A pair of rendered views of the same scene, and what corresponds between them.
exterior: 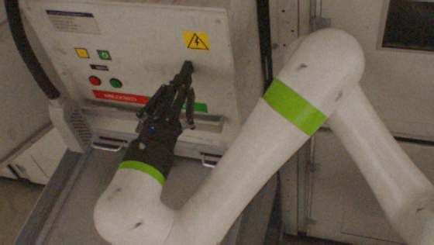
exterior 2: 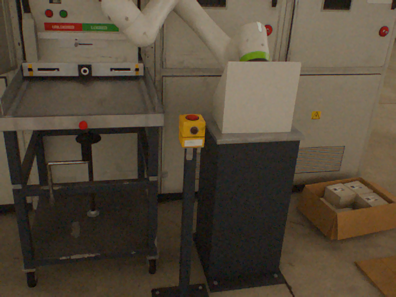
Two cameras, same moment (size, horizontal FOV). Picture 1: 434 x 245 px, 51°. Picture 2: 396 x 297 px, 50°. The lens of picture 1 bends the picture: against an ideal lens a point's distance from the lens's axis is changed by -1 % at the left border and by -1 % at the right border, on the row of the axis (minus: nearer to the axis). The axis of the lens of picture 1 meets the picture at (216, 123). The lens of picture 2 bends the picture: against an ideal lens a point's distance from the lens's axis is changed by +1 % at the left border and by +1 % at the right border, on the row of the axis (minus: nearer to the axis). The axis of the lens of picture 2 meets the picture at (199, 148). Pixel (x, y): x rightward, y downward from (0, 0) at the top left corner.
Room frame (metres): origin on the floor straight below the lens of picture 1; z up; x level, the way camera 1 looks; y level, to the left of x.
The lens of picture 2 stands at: (-1.03, 0.93, 1.45)
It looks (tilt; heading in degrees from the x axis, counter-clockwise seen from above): 26 degrees down; 322
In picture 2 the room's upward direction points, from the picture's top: 3 degrees clockwise
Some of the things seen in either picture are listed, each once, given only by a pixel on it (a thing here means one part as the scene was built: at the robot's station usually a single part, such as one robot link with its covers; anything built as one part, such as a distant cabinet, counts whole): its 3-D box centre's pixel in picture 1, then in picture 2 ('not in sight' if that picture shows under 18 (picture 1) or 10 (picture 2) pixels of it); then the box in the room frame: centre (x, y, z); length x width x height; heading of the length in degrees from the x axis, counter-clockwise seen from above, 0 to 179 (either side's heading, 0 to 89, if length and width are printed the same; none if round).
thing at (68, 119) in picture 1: (71, 122); (30, 39); (0.86, 0.38, 1.04); 0.08 x 0.05 x 0.17; 155
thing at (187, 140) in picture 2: not in sight; (191, 130); (0.08, 0.09, 0.85); 0.08 x 0.08 x 0.10; 65
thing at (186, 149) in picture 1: (166, 140); (85, 68); (0.85, 0.15, 0.90); 0.54 x 0.05 x 0.06; 65
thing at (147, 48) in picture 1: (141, 84); (81, 12); (0.83, 0.16, 1.15); 0.48 x 0.01 x 0.48; 65
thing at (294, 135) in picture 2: not in sight; (249, 125); (0.21, -0.32, 0.74); 0.38 x 0.32 x 0.02; 66
